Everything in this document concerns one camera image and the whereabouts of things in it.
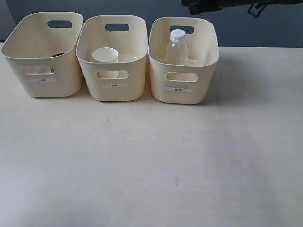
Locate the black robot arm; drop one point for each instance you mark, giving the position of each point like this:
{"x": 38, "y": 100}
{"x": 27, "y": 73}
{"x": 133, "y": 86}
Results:
{"x": 197, "y": 7}

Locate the white paper cup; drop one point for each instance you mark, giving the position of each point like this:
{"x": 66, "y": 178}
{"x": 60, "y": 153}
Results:
{"x": 106, "y": 55}

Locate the left cream plastic bin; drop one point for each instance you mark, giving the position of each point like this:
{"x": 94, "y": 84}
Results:
{"x": 29, "y": 47}

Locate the middle cream plastic bin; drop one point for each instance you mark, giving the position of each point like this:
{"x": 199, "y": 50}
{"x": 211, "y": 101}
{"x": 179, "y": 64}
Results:
{"x": 128, "y": 35}

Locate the brown wooden cup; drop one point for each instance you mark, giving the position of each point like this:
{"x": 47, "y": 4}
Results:
{"x": 58, "y": 54}

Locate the clear plastic bottle white cap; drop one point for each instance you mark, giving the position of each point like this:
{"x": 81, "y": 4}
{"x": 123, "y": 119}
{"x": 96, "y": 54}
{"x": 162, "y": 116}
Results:
{"x": 177, "y": 50}

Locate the cream plastic bin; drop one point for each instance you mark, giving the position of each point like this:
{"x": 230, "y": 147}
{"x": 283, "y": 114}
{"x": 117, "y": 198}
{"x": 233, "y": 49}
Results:
{"x": 182, "y": 84}
{"x": 128, "y": 35}
{"x": 29, "y": 47}

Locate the right cream plastic bin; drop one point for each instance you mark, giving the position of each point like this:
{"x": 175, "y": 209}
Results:
{"x": 182, "y": 84}

